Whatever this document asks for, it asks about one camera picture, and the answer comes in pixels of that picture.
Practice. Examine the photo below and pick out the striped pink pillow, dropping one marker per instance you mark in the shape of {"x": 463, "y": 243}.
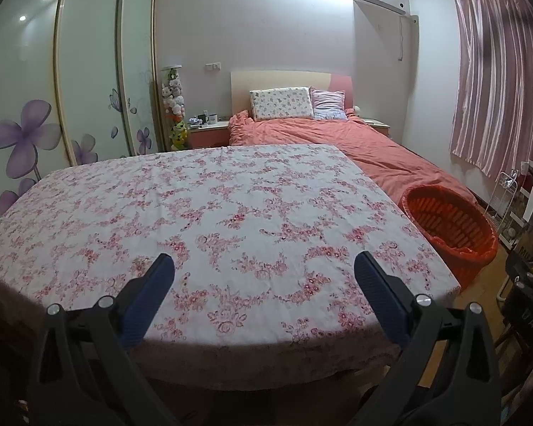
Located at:
{"x": 328, "y": 104}

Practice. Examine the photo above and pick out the right side nightstand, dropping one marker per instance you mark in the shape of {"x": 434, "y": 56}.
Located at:
{"x": 378, "y": 126}

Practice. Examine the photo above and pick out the pink white nightstand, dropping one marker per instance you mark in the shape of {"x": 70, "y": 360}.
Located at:
{"x": 210, "y": 135}

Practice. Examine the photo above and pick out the floral pink white tablecloth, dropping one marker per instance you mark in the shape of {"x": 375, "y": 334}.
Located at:
{"x": 263, "y": 240}

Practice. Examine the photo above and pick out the hanging plush toys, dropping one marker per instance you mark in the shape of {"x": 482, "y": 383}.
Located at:
{"x": 173, "y": 103}

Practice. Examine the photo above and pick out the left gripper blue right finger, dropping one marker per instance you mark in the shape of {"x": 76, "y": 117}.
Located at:
{"x": 386, "y": 297}

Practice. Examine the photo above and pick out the floral white pillow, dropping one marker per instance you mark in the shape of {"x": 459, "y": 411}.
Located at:
{"x": 275, "y": 103}

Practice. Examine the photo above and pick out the cream pink headboard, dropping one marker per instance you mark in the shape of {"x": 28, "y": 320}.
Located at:
{"x": 243, "y": 81}

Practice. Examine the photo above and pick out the white wire rack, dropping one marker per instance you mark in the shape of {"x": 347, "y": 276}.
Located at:
{"x": 510, "y": 206}

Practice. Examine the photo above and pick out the orange plastic laundry basket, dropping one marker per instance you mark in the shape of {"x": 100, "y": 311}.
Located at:
{"x": 461, "y": 234}

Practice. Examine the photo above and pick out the white air conditioner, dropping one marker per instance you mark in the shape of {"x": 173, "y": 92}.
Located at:
{"x": 393, "y": 22}

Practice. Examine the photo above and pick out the pink striped curtain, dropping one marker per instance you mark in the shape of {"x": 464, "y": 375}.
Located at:
{"x": 492, "y": 127}

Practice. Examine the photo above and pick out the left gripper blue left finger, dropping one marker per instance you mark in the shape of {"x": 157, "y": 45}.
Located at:
{"x": 139, "y": 301}

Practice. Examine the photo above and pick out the salmon pink duvet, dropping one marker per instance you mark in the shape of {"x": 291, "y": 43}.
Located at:
{"x": 390, "y": 165}

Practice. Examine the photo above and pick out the flower print sliding wardrobe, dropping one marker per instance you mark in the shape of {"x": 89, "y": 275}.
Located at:
{"x": 77, "y": 85}

